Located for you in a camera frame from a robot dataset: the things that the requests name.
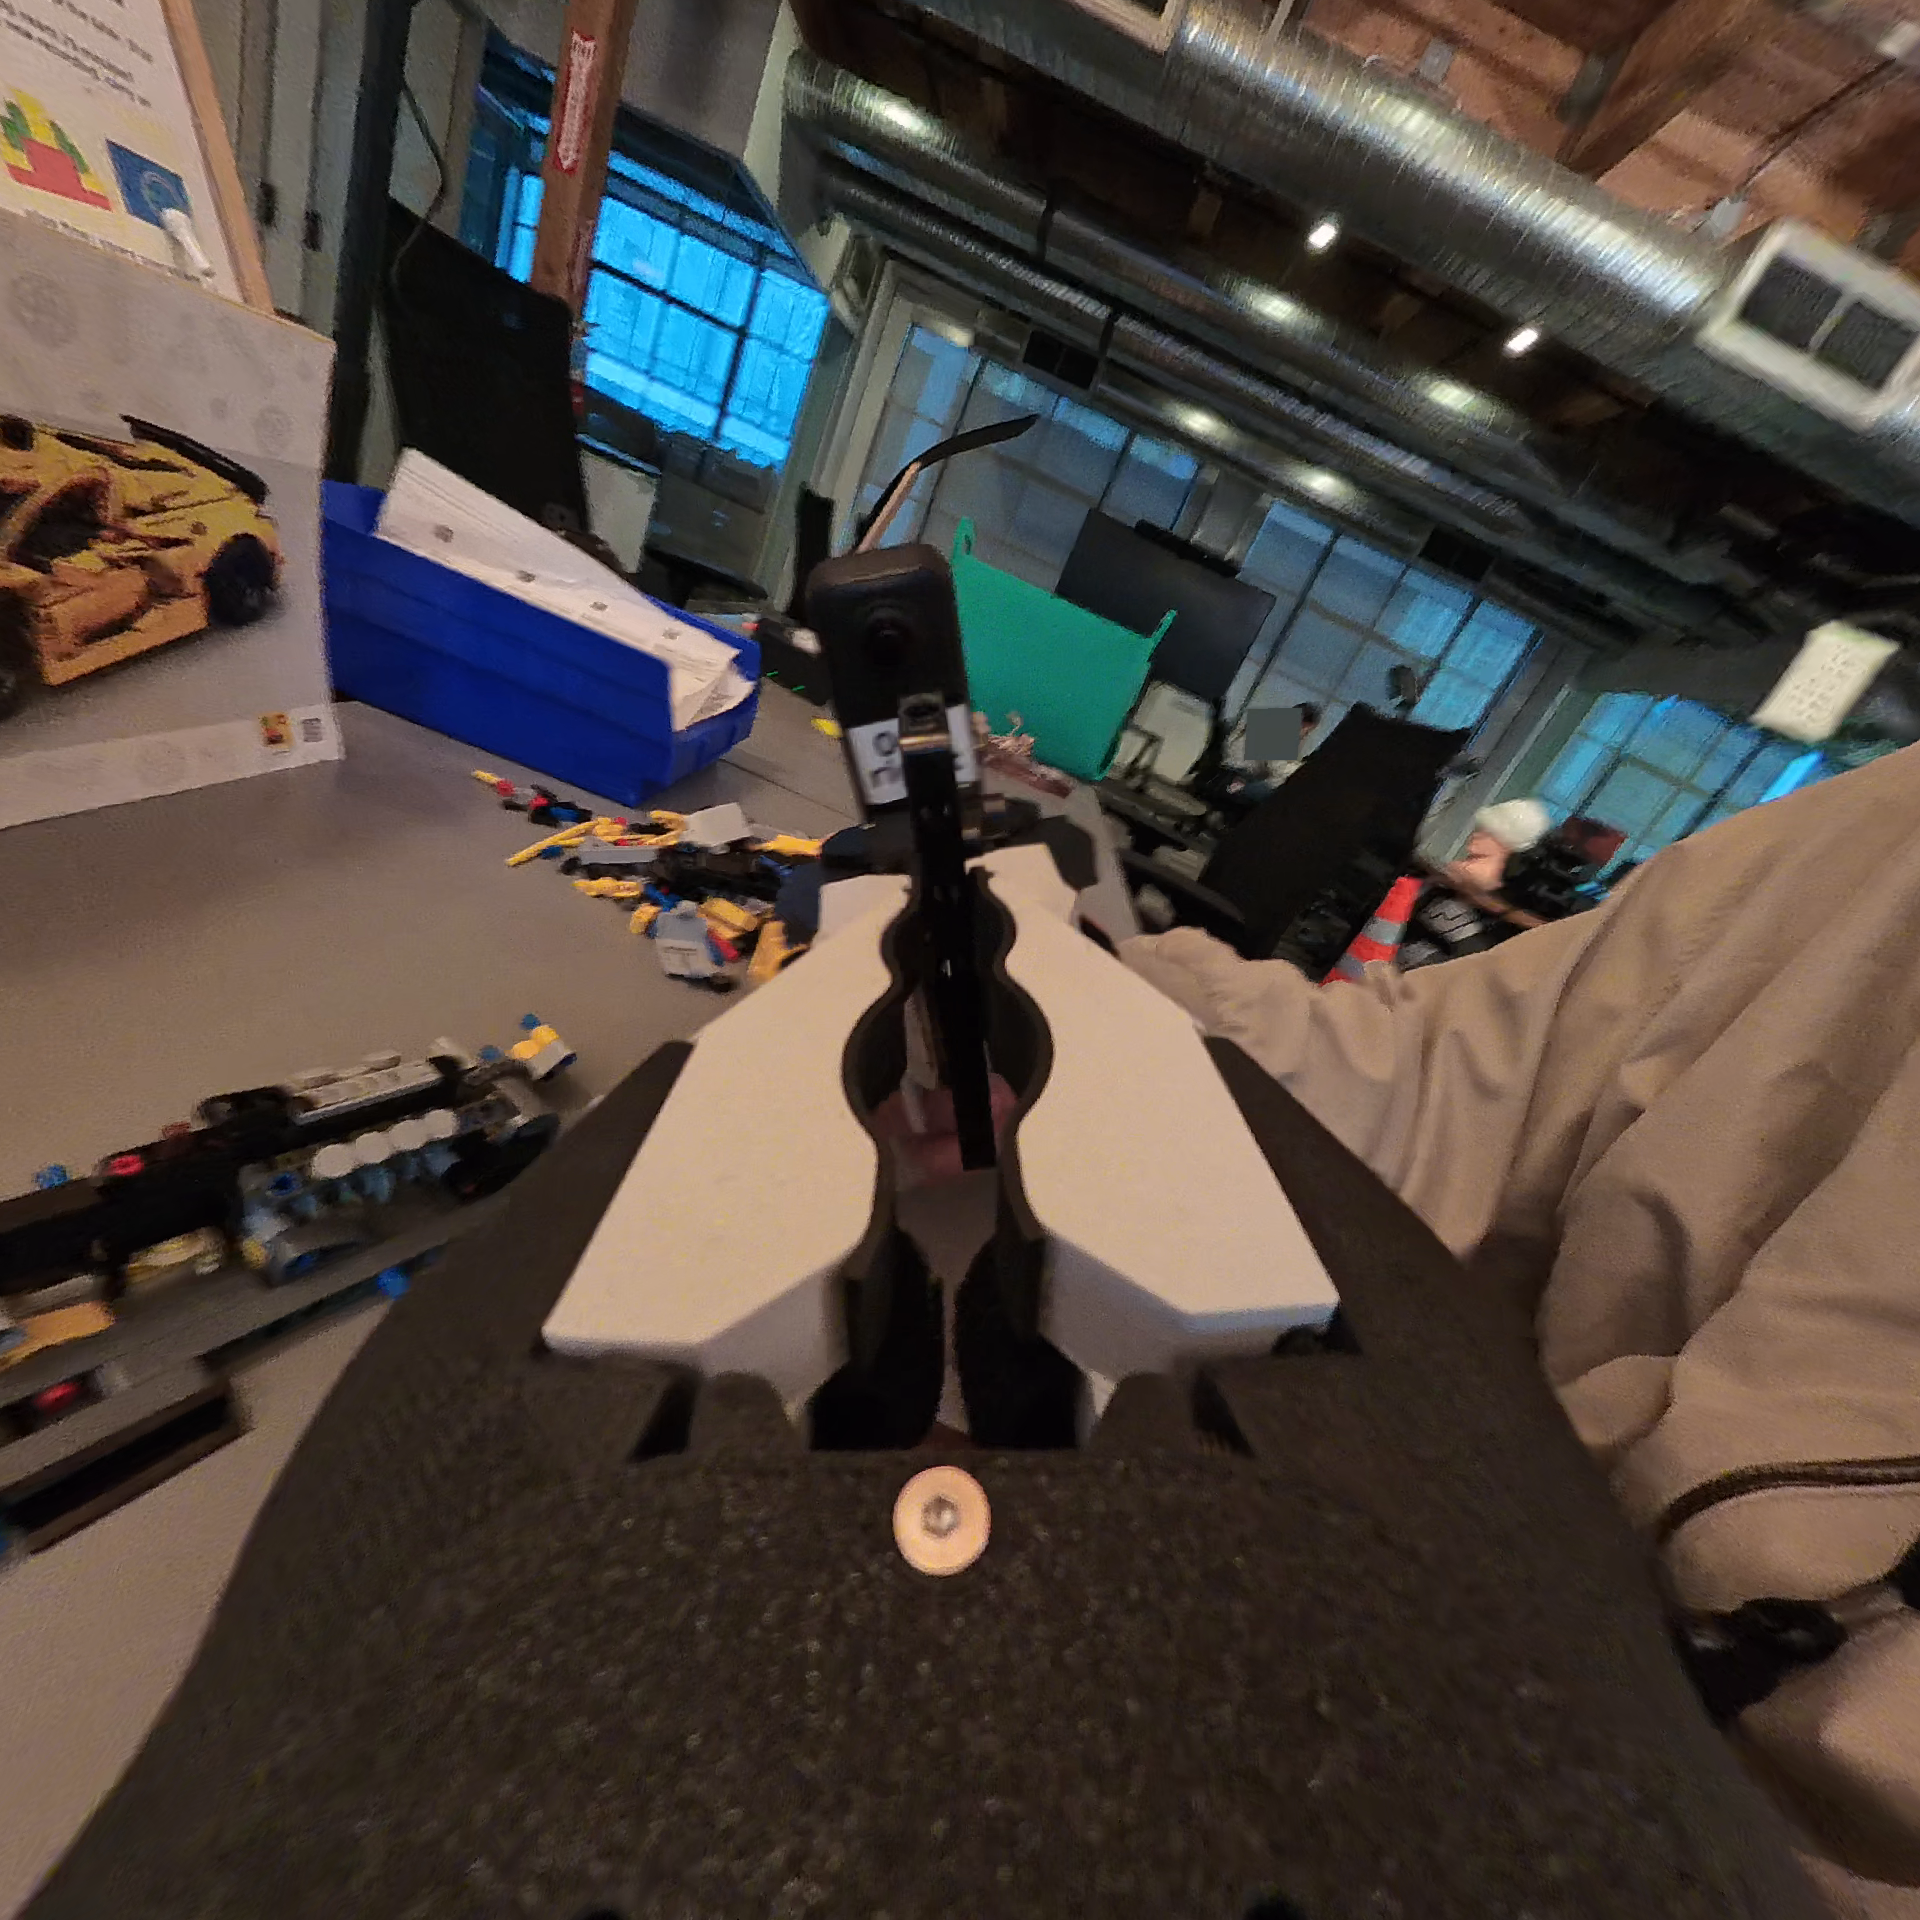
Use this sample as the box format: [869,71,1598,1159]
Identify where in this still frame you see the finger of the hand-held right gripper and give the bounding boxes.
[1050,787,1146,958]

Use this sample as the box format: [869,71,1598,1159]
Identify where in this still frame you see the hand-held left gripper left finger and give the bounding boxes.
[539,875,951,1429]

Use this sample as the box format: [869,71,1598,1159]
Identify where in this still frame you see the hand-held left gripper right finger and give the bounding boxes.
[956,858,1340,1424]

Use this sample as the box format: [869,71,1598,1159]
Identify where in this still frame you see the black toy brick frame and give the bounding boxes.
[897,693,1001,1174]

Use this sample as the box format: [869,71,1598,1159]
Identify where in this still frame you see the person's right forearm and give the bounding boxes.
[1116,744,1920,1502]

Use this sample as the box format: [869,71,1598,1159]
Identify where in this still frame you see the grey desk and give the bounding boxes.
[0,683,1112,1878]

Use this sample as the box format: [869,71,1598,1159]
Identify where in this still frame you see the small brown model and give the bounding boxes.
[981,719,1077,800]

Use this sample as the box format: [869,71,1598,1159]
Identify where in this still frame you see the green plastic bin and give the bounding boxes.
[947,517,1179,780]

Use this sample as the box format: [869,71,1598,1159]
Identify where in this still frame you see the orange traffic cone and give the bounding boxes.
[1326,875,1427,986]

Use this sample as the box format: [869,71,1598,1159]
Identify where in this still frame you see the large black screen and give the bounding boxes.
[1055,510,1278,707]

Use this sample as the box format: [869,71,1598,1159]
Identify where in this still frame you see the pile of loose toy bricks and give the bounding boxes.
[472,763,829,994]

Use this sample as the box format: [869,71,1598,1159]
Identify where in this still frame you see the blue-lit grid window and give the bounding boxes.
[463,80,829,469]

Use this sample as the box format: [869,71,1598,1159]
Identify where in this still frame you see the white paper sheets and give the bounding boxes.
[371,447,758,734]

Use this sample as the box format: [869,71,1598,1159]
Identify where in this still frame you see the long toy car chassis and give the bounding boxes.
[0,1014,582,1502]

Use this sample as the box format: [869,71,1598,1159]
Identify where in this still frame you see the blue plastic bin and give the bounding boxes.
[321,479,760,811]

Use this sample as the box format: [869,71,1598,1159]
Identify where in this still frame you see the black upright panel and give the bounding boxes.
[374,209,588,520]

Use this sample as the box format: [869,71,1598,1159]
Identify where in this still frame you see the black metal pole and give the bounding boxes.
[322,0,418,484]

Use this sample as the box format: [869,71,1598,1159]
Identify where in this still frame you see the yellow car instruction booklet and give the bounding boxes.
[0,209,344,829]

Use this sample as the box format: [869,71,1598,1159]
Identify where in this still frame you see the white hanging tag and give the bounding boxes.
[1747,619,1899,744]

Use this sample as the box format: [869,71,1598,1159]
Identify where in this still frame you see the person's beige jacket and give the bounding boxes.
[1543,1349,1920,1920]

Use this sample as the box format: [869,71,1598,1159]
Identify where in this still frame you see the white air vent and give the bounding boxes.
[1695,224,1920,434]

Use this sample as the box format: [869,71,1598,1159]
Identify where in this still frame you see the white instruction poster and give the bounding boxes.
[0,0,248,295]

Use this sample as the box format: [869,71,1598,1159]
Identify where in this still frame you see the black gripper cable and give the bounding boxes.
[862,414,1042,550]

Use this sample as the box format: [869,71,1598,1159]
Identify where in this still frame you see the wooden post with red label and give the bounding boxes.
[531,0,642,318]

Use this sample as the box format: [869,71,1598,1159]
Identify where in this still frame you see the silver ventilation duct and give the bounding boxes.
[780,0,1920,514]

